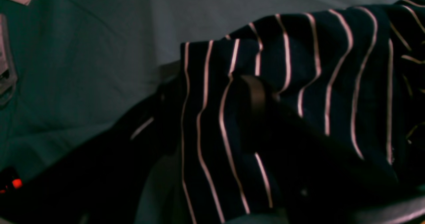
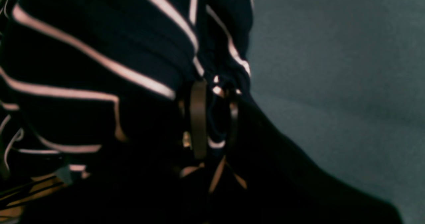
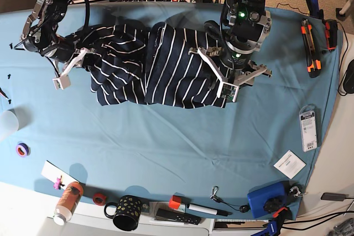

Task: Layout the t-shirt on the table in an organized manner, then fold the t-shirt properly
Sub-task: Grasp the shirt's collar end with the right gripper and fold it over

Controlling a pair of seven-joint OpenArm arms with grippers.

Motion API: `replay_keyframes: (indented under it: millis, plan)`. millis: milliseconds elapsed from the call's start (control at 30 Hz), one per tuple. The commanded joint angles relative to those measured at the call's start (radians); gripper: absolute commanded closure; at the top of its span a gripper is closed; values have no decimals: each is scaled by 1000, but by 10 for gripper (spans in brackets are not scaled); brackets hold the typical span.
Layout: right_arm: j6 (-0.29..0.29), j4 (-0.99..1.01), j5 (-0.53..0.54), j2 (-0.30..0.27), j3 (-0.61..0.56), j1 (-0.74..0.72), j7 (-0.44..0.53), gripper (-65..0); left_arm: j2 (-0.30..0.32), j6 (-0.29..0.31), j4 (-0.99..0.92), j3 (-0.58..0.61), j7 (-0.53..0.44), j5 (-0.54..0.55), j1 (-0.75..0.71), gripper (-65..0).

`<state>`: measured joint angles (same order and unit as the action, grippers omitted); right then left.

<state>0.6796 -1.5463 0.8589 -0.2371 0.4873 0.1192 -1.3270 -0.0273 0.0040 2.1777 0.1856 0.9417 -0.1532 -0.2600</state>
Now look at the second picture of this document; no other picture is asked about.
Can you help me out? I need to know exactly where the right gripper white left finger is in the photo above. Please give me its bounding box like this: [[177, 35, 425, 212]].
[[179, 79, 208, 161]]

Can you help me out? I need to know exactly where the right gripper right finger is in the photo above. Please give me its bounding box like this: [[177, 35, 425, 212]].
[[227, 94, 402, 224]]

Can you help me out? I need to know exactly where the navy white striped t-shirt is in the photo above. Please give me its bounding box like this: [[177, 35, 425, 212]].
[[1, 0, 258, 224]]

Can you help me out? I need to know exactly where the teal table cloth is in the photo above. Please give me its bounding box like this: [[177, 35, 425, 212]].
[[249, 0, 425, 224]]

